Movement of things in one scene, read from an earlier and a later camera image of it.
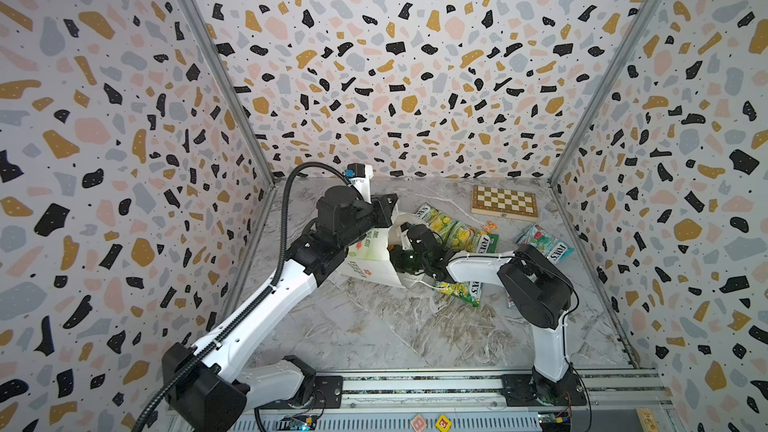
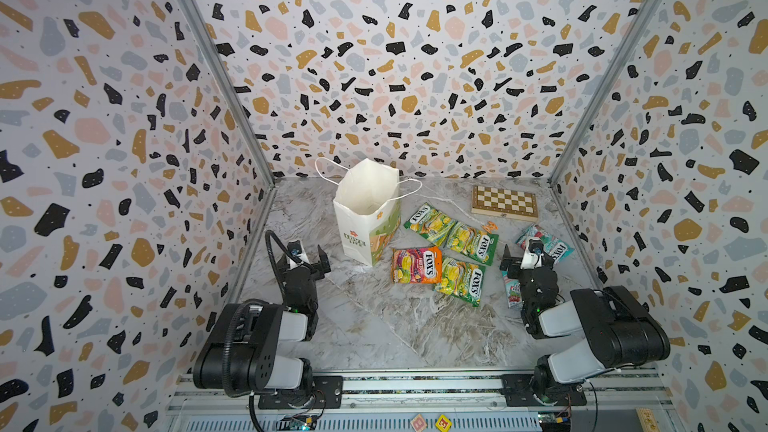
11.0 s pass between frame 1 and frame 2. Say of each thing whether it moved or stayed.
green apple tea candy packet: stayed
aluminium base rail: stayed
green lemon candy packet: stayed
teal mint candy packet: stayed
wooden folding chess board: stayed
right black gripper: moved
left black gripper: moved
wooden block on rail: stayed
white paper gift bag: moved
